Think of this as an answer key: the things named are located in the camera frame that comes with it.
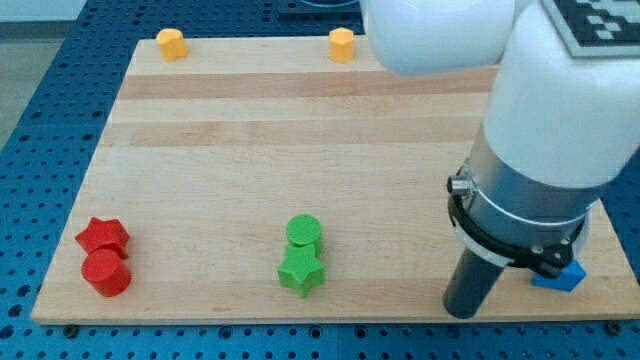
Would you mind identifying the wooden board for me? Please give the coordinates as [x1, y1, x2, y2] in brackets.
[30, 34, 640, 326]

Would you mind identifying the red cylinder block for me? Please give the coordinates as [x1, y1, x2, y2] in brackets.
[81, 248, 132, 297]

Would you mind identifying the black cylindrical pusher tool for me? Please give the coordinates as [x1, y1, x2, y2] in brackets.
[443, 248, 504, 319]

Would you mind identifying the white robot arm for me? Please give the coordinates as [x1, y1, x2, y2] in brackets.
[361, 1, 639, 278]

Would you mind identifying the yellow block left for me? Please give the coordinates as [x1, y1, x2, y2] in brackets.
[156, 28, 189, 62]

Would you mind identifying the black white fiducial marker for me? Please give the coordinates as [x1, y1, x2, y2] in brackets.
[541, 0, 639, 58]

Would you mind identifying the blue block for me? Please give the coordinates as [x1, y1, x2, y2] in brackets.
[531, 260, 587, 292]

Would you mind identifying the green star block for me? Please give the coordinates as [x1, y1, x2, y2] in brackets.
[277, 245, 325, 299]

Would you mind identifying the red star block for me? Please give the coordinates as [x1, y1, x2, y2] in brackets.
[75, 217, 130, 259]

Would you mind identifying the green cylinder block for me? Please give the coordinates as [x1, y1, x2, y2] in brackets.
[285, 214, 323, 256]

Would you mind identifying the yellow hexagon block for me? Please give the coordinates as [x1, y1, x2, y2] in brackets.
[329, 27, 355, 63]

